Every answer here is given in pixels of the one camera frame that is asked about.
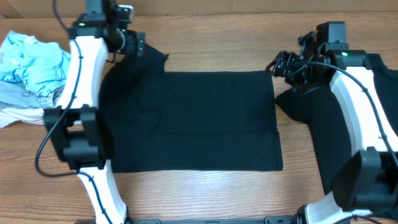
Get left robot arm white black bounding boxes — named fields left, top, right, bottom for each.
left=35, top=1, right=146, bottom=223

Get black clothes pile right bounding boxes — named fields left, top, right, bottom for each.
left=276, top=54, right=397, bottom=194

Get folded blue denim jeans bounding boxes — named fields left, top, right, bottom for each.
left=1, top=80, right=63, bottom=109

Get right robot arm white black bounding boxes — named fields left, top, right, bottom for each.
left=266, top=49, right=397, bottom=223

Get folded pale pink garment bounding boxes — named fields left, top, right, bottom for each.
left=1, top=107, right=44, bottom=128

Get light blue crumpled shirt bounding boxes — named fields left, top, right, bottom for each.
left=1, top=30, right=71, bottom=96

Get black t-shirt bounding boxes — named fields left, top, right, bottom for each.
left=99, top=47, right=283, bottom=173

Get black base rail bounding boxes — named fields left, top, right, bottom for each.
left=130, top=215, right=305, bottom=224

